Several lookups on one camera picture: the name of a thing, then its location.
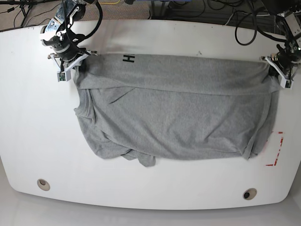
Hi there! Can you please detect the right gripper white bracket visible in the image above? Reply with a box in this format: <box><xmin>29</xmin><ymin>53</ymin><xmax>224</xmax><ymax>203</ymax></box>
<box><xmin>48</xmin><ymin>46</ymin><xmax>98</xmax><ymax>73</ymax></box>

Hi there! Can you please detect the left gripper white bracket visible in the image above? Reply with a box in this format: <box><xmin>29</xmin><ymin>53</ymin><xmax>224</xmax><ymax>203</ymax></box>
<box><xmin>260</xmin><ymin>53</ymin><xmax>301</xmax><ymax>82</ymax></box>

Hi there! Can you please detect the grey T-shirt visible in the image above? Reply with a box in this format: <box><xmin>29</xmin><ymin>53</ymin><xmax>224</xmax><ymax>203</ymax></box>
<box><xmin>74</xmin><ymin>54</ymin><xmax>281</xmax><ymax>167</ymax></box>

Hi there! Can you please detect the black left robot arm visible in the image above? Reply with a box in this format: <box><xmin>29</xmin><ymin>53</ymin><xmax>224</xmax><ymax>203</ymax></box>
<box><xmin>261</xmin><ymin>0</ymin><xmax>301</xmax><ymax>88</ymax></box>

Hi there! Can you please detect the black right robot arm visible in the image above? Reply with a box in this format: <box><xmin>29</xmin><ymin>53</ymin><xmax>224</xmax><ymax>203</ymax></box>
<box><xmin>40</xmin><ymin>0</ymin><xmax>103</xmax><ymax>73</ymax></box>

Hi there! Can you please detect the red tape rectangle marking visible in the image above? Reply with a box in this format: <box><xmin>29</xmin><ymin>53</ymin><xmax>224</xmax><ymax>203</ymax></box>
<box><xmin>264</xmin><ymin>131</ymin><xmax>285</xmax><ymax>167</ymax></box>

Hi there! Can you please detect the black tripod stand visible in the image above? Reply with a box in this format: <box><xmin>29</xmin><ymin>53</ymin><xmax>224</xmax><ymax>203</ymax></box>
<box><xmin>0</xmin><ymin>0</ymin><xmax>48</xmax><ymax>29</ymax></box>

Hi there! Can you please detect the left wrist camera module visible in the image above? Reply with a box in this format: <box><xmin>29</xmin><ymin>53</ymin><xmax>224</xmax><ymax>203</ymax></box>
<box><xmin>280</xmin><ymin>78</ymin><xmax>294</xmax><ymax>89</ymax></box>

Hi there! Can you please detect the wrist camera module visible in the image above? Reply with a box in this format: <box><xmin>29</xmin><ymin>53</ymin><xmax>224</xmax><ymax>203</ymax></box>
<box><xmin>57</xmin><ymin>71</ymin><xmax>71</xmax><ymax>82</ymax></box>
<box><xmin>280</xmin><ymin>78</ymin><xmax>294</xmax><ymax>89</ymax></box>

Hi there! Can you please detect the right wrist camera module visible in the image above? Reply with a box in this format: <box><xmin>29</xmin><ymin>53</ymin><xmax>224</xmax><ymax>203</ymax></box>
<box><xmin>57</xmin><ymin>71</ymin><xmax>71</xmax><ymax>82</ymax></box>

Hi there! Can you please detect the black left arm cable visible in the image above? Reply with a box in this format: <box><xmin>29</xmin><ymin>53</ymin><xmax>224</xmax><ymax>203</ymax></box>
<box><xmin>234</xmin><ymin>0</ymin><xmax>286</xmax><ymax>47</ymax></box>

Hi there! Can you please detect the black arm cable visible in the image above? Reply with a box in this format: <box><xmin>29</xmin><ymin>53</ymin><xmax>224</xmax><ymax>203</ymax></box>
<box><xmin>234</xmin><ymin>0</ymin><xmax>286</xmax><ymax>47</ymax></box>
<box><xmin>58</xmin><ymin>0</ymin><xmax>103</xmax><ymax>51</ymax></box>

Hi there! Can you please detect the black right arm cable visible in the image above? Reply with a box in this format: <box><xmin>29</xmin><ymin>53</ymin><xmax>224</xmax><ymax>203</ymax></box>
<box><xmin>58</xmin><ymin>0</ymin><xmax>103</xmax><ymax>51</ymax></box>

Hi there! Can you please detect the left table cable grommet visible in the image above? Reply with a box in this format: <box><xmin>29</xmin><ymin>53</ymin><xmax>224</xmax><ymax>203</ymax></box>
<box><xmin>37</xmin><ymin>179</ymin><xmax>50</xmax><ymax>191</ymax></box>

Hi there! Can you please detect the table cable grommet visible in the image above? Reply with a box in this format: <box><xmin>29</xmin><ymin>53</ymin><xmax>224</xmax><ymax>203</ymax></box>
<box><xmin>37</xmin><ymin>179</ymin><xmax>50</xmax><ymax>191</ymax></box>
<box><xmin>243</xmin><ymin>188</ymin><xmax>257</xmax><ymax>201</ymax></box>

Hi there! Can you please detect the right table cable grommet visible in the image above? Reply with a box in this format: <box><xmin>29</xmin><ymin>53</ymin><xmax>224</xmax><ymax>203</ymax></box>
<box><xmin>243</xmin><ymin>188</ymin><xmax>257</xmax><ymax>201</ymax></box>

